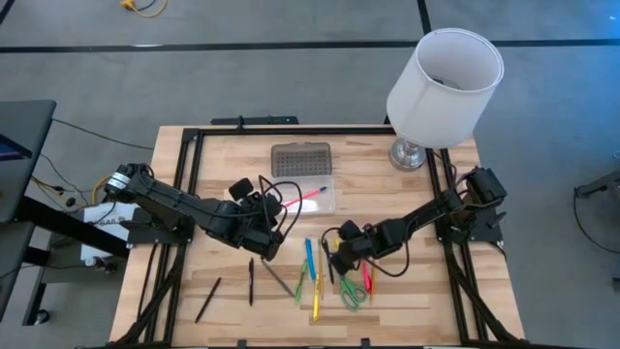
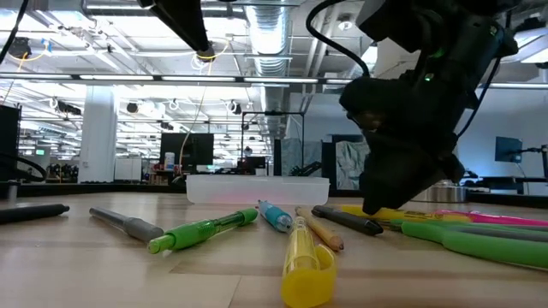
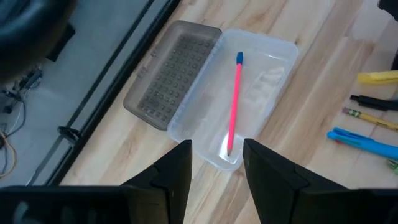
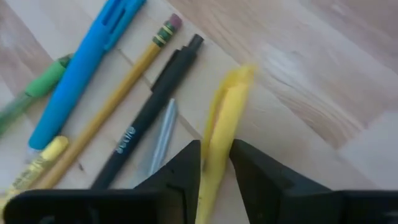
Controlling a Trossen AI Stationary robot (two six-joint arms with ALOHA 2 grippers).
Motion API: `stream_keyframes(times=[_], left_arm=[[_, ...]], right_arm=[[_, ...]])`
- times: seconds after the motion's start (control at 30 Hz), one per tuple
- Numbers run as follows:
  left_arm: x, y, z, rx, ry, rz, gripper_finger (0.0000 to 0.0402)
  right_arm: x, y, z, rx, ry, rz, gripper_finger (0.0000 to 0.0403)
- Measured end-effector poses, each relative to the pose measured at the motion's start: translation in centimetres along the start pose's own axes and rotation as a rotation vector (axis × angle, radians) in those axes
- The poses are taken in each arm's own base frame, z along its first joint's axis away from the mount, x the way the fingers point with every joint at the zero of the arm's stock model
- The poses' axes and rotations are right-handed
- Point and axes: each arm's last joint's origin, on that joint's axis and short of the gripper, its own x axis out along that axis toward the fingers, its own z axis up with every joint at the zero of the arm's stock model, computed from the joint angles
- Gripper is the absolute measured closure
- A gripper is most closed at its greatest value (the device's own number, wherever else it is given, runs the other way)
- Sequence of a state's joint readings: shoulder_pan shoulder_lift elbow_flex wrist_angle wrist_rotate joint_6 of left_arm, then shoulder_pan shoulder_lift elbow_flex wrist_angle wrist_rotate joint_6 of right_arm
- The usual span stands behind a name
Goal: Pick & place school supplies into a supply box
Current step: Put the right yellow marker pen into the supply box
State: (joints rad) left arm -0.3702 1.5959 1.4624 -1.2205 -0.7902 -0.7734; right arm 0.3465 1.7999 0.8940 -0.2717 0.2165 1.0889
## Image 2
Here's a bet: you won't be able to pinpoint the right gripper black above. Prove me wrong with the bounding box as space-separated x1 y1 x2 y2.
359 80 480 215

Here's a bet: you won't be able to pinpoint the yellow highlighter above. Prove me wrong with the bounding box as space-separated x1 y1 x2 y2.
280 216 338 308
340 204 474 224

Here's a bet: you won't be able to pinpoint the black pen white print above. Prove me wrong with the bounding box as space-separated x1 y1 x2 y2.
311 204 385 237

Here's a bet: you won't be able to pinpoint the yellow wooden pencil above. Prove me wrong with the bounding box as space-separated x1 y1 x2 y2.
295 206 345 252

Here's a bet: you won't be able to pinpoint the pink highlighter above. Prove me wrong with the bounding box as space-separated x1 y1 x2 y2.
434 209 548 228

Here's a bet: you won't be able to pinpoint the green handled scissors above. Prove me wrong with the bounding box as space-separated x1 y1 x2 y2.
391 218 548 270

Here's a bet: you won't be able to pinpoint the blue pen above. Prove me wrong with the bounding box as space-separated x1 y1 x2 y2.
257 199 295 234

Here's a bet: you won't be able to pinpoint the clear plastic pencil box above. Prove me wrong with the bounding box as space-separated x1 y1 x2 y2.
185 174 331 205

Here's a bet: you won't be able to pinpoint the green mechanical pencil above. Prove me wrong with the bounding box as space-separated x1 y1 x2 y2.
146 207 259 255

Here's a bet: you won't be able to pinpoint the grey pen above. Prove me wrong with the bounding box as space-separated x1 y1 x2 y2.
88 206 165 244

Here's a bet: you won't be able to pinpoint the black click pen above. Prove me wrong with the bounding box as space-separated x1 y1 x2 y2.
0 203 71 225

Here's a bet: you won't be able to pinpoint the grey crumpled sheet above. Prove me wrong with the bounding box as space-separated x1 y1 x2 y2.
335 139 367 192

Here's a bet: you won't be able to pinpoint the long white light strip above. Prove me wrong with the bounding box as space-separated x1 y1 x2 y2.
0 73 373 85

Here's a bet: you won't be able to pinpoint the black monitor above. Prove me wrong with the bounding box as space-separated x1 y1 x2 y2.
159 132 215 173

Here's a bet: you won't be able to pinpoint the white column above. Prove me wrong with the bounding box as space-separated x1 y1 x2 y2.
78 84 120 184

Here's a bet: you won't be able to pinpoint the person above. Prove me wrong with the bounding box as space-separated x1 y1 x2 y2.
241 145 255 170

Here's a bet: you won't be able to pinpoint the white cabinet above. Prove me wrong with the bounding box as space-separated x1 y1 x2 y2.
113 157 143 182

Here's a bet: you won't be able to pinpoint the black hanging device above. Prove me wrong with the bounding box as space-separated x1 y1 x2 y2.
8 36 32 60

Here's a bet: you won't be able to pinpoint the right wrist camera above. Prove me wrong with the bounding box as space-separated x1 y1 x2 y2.
340 76 414 134

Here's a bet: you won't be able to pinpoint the silver ventilation duct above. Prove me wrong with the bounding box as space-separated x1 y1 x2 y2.
244 0 293 138

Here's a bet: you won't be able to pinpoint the long black right arm cable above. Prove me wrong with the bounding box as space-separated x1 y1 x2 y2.
456 55 503 139

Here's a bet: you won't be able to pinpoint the long black arm cable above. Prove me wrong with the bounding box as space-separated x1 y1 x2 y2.
456 55 503 139
0 0 30 65

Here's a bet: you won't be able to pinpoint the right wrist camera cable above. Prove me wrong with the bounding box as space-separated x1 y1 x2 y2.
305 0 372 79

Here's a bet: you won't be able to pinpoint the long black left arm cable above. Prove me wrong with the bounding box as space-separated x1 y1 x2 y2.
0 0 30 65

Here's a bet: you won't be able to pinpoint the black aluminium table frame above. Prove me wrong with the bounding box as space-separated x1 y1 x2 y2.
0 179 548 207

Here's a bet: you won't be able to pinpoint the black hose loop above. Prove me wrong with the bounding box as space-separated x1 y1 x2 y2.
0 151 49 183

